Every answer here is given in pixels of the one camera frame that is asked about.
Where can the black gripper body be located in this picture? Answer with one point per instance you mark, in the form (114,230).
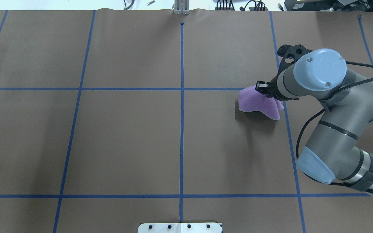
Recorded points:
(271,89)

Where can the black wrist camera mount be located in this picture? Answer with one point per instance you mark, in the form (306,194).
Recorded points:
(290,54)

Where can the purple microfiber cloth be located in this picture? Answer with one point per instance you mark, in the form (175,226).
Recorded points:
(250,100)

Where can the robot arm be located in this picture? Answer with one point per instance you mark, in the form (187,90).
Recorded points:
(345,91)

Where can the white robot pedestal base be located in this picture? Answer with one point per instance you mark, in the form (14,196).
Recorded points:
(191,227)

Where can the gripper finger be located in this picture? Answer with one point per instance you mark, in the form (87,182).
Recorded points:
(263,91)
(261,85)

